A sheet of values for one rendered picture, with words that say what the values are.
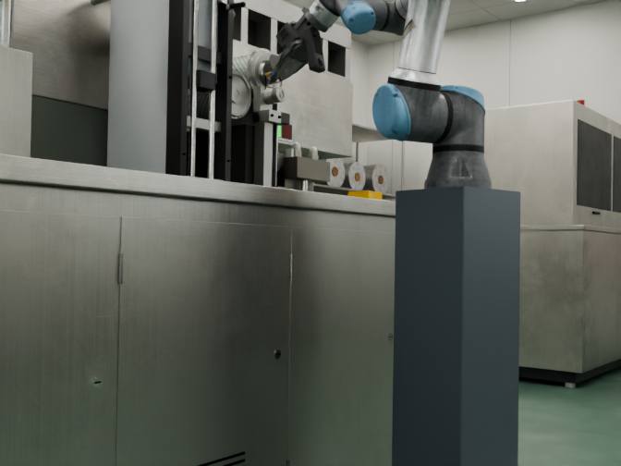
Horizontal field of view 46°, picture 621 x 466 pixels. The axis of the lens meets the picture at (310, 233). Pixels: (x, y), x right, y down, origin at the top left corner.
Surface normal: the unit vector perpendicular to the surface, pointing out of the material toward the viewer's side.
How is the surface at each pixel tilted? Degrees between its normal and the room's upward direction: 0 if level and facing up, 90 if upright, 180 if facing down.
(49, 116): 90
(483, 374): 90
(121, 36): 90
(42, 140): 90
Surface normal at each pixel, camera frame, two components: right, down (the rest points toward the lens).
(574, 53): -0.62, -0.03
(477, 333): 0.62, -0.01
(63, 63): 0.79, 0.00
